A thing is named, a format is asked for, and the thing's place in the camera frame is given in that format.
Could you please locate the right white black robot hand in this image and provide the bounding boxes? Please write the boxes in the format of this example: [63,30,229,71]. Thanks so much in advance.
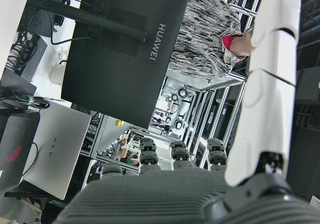
[51,0,320,224]

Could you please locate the silver Huawei laptop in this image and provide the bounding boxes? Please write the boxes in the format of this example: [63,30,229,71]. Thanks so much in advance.
[21,100,93,201]

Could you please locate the black Huawei monitor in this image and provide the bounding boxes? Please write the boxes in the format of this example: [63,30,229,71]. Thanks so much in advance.
[61,0,193,130]

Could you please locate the black laptop red logo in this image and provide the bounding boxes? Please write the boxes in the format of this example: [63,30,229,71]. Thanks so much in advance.
[0,111,41,192]

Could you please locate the white mug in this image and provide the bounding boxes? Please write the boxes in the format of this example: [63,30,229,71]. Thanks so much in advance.
[49,59,68,86]

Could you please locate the person in patterned jacket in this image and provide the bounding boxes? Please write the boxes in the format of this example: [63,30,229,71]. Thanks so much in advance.
[167,0,255,80]

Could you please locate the grey closed laptop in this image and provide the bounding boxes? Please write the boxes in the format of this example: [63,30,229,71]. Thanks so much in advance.
[19,35,48,81]

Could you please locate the black monitor stand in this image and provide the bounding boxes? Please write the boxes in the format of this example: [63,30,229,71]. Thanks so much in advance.
[16,0,148,44]

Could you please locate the aluminium frame rack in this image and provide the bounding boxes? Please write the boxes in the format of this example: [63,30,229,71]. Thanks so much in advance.
[82,71,251,185]

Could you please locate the black cables with green label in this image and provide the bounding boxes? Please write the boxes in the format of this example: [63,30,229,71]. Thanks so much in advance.
[0,94,51,110]

